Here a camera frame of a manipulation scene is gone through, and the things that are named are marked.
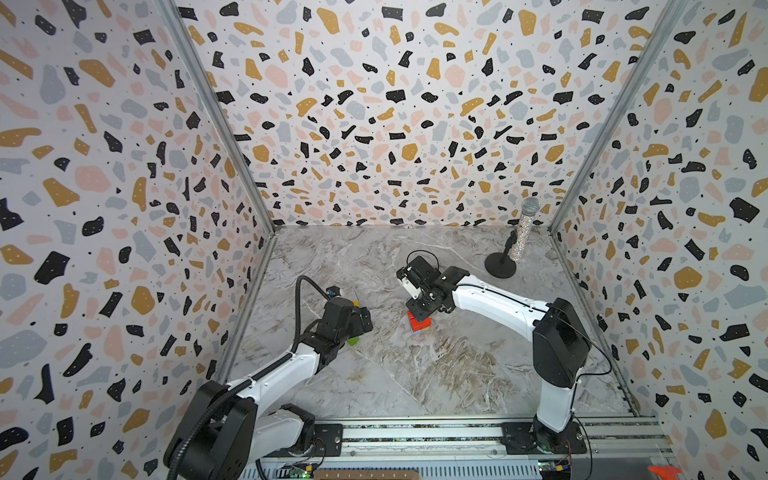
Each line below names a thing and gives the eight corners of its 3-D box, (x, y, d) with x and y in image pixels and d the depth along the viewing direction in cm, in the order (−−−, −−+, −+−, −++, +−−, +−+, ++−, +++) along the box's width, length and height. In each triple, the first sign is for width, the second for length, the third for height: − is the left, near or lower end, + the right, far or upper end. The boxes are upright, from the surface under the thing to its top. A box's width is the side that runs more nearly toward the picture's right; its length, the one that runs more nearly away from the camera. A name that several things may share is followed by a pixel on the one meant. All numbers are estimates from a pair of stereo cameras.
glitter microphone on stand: (490, 275, 110) (517, 206, 85) (500, 264, 114) (529, 195, 89) (504, 284, 108) (536, 216, 83) (514, 272, 111) (548, 204, 86)
